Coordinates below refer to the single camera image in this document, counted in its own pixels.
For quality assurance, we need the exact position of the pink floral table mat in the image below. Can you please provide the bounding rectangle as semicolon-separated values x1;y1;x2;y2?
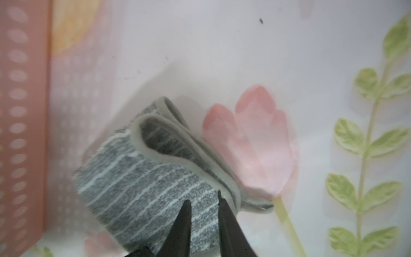
19;0;411;257

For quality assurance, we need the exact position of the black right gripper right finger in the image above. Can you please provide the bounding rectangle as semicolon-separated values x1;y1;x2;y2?
218;191;257;257

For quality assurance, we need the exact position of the pink perforated plastic basket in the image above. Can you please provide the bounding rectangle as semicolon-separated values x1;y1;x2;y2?
1;1;51;257

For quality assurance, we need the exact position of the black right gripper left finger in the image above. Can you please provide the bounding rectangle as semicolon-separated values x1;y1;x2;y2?
126;200;192;257

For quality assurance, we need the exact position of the grey striped square dishcloth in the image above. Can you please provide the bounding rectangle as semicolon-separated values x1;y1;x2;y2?
72;97;274;257

